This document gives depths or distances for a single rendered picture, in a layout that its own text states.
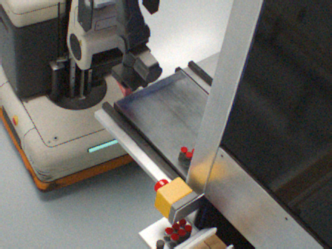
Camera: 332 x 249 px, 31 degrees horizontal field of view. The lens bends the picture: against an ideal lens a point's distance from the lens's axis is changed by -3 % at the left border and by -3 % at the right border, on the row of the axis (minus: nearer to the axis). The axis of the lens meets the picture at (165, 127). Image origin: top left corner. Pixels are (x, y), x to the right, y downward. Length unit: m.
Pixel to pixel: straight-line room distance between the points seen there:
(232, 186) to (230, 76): 0.29
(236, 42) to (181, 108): 0.72
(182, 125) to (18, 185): 1.11
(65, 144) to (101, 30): 0.55
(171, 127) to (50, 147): 0.82
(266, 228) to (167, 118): 0.59
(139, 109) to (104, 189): 0.94
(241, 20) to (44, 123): 1.57
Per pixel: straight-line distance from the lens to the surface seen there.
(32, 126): 2.59
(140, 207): 2.70
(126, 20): 1.61
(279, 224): 1.35
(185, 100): 1.90
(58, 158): 2.51
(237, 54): 1.20
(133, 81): 1.77
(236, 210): 1.44
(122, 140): 1.77
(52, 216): 2.65
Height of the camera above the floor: 2.23
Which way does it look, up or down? 48 degrees down
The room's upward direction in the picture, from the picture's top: 12 degrees clockwise
